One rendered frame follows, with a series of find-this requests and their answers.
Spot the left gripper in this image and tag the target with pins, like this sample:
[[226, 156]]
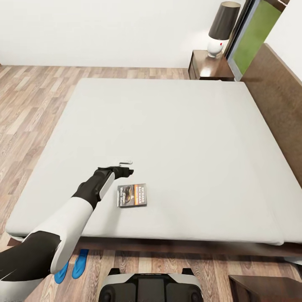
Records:
[[124, 171]]

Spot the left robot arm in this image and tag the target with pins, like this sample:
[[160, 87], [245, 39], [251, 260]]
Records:
[[48, 248]]

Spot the nightstand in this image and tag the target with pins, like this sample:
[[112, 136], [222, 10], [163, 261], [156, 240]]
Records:
[[265, 289], [204, 67]]

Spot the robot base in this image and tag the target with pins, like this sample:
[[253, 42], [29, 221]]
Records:
[[151, 287]]

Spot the sandal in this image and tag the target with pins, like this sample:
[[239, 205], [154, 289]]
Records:
[[59, 277], [80, 264]]

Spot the hardback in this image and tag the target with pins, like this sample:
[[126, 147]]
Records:
[[131, 195]]

